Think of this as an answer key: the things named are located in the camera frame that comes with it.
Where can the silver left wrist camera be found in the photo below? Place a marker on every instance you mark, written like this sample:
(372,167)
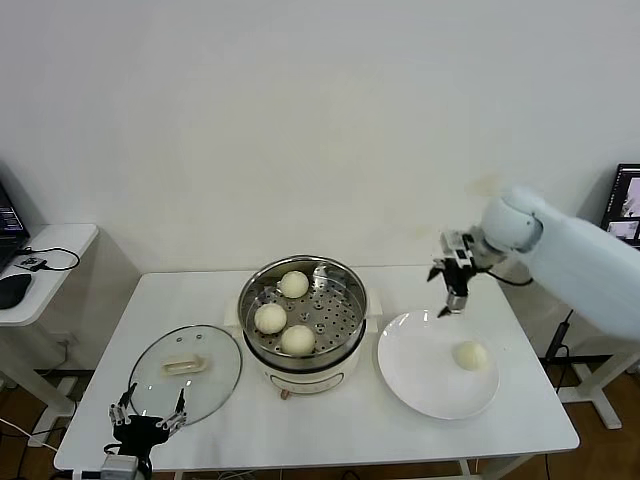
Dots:
(119,466)

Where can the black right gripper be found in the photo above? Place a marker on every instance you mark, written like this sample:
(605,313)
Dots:
(459,279)

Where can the stainless steel steamer basket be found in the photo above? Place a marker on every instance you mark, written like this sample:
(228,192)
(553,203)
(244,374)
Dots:
(335,315)

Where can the round white plate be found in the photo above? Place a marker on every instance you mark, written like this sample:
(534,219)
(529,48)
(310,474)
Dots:
(425,375)

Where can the white steamed baozi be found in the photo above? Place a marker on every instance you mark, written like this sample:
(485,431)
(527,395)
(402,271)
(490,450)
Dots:
(298,340)
(294,285)
(270,318)
(469,356)

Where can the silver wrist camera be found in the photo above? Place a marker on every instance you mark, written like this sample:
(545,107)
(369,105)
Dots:
(119,466)
(457,248)

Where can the round glass pot lid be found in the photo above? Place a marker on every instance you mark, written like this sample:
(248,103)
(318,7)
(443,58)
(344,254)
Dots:
(210,380)

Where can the black computer mouse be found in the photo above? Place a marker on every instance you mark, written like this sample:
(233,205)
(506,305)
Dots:
(14,290)

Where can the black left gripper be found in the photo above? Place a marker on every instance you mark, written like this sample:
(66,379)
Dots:
(141,434)

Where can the white side table with sticker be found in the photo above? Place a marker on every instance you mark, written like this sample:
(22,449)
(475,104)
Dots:
(600,395)

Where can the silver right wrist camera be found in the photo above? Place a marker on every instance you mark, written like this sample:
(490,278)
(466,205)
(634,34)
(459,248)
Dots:
(457,248)

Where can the grey laptop with image windows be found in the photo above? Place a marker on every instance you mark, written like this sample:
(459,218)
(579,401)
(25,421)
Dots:
(625,200)

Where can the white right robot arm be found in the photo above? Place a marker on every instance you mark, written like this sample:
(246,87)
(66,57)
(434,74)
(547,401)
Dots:
(575,255)

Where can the black laptop with blue screen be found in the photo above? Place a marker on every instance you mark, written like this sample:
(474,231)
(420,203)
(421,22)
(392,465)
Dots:
(9,215)

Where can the white side table with mouse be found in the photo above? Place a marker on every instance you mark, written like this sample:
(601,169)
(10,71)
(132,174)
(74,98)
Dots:
(65,250)

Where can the white electric cooking pot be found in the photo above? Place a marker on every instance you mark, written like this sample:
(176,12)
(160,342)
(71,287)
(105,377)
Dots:
(310,380)

